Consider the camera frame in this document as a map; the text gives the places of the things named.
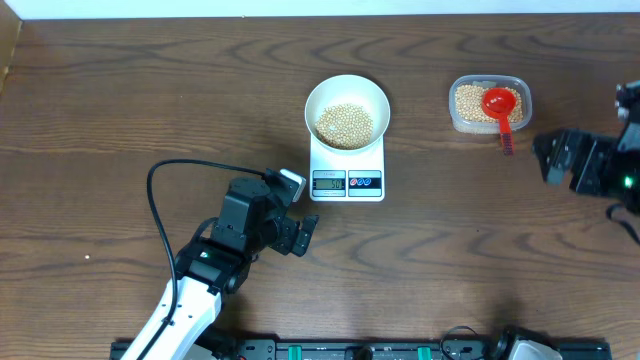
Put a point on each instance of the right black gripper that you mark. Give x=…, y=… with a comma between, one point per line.
x=597, y=149

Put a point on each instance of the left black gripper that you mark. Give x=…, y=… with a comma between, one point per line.
x=285, y=242

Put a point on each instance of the red measuring scoop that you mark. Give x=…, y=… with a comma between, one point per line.
x=498, y=103

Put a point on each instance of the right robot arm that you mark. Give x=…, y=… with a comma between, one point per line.
x=627, y=107

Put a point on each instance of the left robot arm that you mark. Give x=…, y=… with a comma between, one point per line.
x=217, y=259

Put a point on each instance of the white kitchen scale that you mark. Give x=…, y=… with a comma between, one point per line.
x=347, y=175

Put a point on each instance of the soybeans in bowl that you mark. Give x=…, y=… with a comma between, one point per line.
x=345, y=127

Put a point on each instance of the white round bowl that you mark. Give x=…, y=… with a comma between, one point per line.
x=349, y=89

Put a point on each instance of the clear plastic container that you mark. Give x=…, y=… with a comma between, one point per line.
x=490, y=81

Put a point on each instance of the pile of soybeans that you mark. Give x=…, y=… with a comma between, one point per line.
x=468, y=101

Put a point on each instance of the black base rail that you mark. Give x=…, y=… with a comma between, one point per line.
x=459, y=343

